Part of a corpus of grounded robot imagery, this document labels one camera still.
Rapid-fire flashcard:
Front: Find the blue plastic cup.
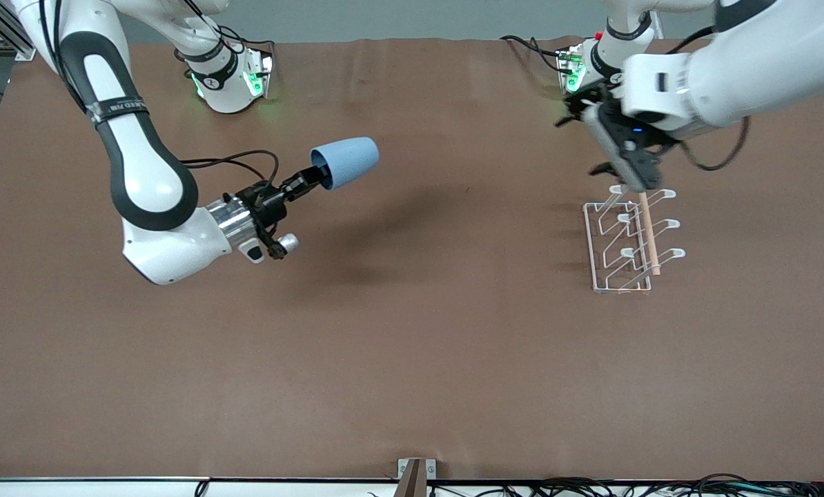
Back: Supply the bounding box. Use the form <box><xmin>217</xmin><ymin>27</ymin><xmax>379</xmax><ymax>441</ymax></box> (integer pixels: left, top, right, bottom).
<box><xmin>310</xmin><ymin>136</ymin><xmax>380</xmax><ymax>192</ymax></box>

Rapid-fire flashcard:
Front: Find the brown table cover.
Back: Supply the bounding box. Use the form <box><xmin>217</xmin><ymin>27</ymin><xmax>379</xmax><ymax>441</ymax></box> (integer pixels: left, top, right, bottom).
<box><xmin>0</xmin><ymin>36</ymin><xmax>824</xmax><ymax>483</ymax></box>

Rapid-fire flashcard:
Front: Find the white wire cup holder rack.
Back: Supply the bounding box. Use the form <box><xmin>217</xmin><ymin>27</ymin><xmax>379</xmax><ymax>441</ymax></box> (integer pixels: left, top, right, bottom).
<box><xmin>582</xmin><ymin>181</ymin><xmax>687</xmax><ymax>295</ymax></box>

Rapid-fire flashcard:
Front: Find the black left arm base cable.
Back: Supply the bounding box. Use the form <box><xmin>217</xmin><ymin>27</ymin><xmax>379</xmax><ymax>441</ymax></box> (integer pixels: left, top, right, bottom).
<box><xmin>500</xmin><ymin>34</ymin><xmax>566</xmax><ymax>74</ymax></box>

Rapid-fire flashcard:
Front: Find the black arm base cable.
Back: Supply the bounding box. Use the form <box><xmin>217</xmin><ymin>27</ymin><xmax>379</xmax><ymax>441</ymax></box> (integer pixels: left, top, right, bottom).
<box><xmin>190</xmin><ymin>0</ymin><xmax>276</xmax><ymax>59</ymax></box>
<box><xmin>500</xmin><ymin>34</ymin><xmax>566</xmax><ymax>74</ymax></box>

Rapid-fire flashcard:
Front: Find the black right arm base cable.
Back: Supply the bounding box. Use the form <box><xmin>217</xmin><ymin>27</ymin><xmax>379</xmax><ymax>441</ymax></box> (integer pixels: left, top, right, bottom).
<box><xmin>190</xmin><ymin>0</ymin><xmax>276</xmax><ymax>59</ymax></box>

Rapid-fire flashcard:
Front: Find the metal bracket with post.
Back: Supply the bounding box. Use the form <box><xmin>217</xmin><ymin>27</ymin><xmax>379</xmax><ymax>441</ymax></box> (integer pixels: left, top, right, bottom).
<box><xmin>396</xmin><ymin>458</ymin><xmax>438</xmax><ymax>497</ymax></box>

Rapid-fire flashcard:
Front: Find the aluminium frame profile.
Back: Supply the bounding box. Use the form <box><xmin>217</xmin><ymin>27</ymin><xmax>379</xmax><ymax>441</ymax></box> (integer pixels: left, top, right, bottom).
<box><xmin>0</xmin><ymin>0</ymin><xmax>40</xmax><ymax>61</ymax></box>

